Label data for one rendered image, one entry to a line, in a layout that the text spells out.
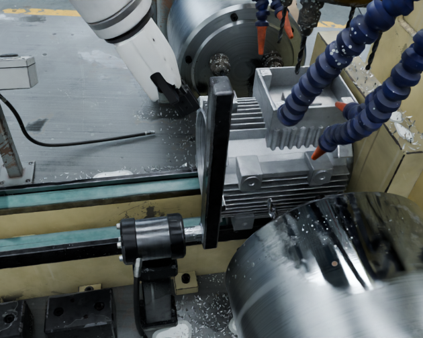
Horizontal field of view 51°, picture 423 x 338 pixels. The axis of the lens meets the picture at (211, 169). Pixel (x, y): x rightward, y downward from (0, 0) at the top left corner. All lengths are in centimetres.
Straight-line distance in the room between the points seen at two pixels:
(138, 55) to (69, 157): 50
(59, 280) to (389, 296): 53
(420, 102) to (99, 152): 66
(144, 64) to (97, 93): 63
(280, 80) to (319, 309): 38
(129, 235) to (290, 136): 25
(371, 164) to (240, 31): 33
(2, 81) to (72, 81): 45
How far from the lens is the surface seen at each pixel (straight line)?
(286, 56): 86
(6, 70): 83
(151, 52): 57
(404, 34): 79
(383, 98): 40
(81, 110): 115
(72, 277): 77
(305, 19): 53
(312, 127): 62
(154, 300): 68
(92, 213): 80
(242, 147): 62
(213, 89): 42
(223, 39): 81
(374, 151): 63
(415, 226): 48
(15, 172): 100
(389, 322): 40
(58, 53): 139
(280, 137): 62
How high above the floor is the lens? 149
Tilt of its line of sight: 45 degrees down
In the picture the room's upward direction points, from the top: 4 degrees clockwise
